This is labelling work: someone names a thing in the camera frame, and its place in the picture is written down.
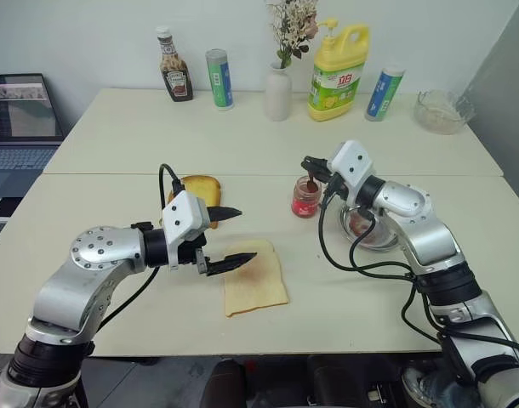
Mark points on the grey sneaker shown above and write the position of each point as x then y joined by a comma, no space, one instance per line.
421,384

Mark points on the pale bread slice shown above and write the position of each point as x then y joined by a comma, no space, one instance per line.
257,289

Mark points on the small red jam jar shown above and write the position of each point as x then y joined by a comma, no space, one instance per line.
304,206

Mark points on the brown ketchup bottle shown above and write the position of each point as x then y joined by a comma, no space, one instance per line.
176,72

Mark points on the black flat pad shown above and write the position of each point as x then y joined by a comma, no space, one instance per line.
4,208

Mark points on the white ceramic vase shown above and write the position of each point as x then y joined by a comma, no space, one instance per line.
278,95

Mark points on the dried flower bouquet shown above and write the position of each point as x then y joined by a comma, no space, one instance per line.
291,30

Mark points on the jam-covered spoon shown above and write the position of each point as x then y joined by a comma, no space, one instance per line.
312,185

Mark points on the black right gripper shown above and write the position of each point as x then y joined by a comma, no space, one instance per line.
332,175

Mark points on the clear glass bowl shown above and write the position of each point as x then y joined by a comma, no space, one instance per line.
440,112

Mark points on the yellow detergent pump bottle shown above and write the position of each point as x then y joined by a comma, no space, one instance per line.
336,81

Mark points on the blue green cylindrical can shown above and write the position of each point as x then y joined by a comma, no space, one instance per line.
383,95
220,81

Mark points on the dark rounded shape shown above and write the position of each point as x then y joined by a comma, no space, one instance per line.
229,384

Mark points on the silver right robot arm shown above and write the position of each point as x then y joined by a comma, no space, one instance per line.
429,238

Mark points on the grey laptop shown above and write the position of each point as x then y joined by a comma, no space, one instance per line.
17,127

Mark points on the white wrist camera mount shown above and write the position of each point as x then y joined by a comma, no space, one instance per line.
351,163
180,214

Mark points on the metal bowl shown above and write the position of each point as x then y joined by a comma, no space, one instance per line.
370,238

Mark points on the golden toasted bread slice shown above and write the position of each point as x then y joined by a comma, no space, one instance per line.
202,189

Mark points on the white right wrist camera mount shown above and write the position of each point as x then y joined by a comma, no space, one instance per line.
351,163

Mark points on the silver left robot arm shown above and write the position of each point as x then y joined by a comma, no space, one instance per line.
89,263

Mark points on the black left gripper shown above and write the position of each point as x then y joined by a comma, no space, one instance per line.
189,253

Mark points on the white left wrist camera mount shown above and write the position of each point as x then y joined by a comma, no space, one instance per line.
180,214

